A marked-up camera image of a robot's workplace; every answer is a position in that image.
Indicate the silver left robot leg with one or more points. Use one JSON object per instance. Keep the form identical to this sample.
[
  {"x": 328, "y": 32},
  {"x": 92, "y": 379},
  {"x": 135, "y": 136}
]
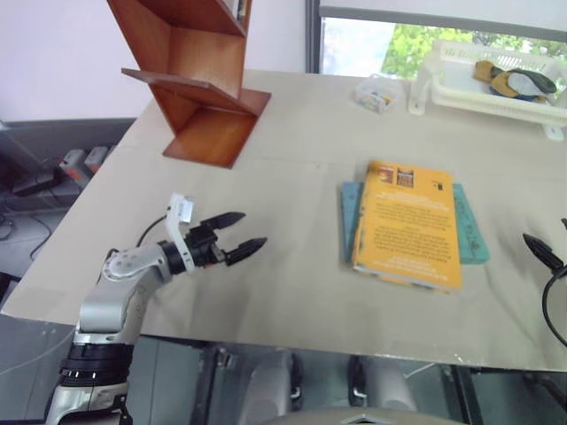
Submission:
[{"x": 272, "y": 389}]

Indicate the brown wooden zigzag bookshelf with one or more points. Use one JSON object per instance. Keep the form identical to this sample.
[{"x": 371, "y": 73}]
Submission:
[{"x": 208, "y": 66}]

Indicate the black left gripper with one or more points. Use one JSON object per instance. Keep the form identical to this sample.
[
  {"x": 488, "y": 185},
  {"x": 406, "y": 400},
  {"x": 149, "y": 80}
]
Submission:
[{"x": 201, "y": 241}]

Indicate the dark window frame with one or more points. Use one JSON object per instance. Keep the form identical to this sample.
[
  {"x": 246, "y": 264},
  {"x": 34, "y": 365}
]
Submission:
[{"x": 313, "y": 35}]

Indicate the silver right robot leg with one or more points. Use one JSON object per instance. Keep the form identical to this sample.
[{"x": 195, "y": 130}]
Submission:
[{"x": 385, "y": 385}]

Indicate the silver robot leg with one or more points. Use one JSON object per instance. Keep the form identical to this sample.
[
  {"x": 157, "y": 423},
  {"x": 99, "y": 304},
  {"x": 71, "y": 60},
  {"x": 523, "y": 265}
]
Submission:
[
  {"x": 272, "y": 389},
  {"x": 385, "y": 385}
]

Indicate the clear plastic box with bits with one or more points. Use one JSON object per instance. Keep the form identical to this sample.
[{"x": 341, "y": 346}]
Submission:
[{"x": 377, "y": 95}]

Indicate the yellow paperback book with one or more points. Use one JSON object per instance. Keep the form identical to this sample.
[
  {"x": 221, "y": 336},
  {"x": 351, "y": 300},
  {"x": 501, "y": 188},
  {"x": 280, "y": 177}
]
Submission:
[{"x": 407, "y": 226}]

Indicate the white roller blind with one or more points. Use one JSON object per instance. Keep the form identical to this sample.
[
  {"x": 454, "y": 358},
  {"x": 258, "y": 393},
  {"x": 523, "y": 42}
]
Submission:
[{"x": 443, "y": 11}]

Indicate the grey orange battery pack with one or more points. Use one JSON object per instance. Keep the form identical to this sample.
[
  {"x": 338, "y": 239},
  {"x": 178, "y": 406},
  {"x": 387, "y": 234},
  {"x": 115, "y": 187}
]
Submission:
[
  {"x": 96, "y": 158},
  {"x": 72, "y": 161}
]

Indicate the teal hardcover book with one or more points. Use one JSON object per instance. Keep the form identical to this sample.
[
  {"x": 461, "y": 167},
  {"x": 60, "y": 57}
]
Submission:
[{"x": 469, "y": 230}]

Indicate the black power adapter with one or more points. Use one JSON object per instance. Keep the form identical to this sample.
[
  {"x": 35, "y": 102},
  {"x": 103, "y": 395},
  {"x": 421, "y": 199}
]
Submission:
[{"x": 37, "y": 182}]

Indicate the yellow brown glove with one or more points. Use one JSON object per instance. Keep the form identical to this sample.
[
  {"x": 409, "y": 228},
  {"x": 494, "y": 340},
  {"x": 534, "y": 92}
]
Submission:
[{"x": 489, "y": 73}]

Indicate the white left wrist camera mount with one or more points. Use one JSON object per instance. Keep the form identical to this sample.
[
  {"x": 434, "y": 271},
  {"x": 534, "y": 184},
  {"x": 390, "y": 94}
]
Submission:
[{"x": 176, "y": 221}]

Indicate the white plastic basket rack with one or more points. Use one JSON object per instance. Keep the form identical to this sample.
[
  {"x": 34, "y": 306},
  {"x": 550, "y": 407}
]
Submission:
[{"x": 460, "y": 95}]

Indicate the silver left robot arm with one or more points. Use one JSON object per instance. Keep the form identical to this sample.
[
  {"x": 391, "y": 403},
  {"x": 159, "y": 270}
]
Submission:
[{"x": 111, "y": 301}]

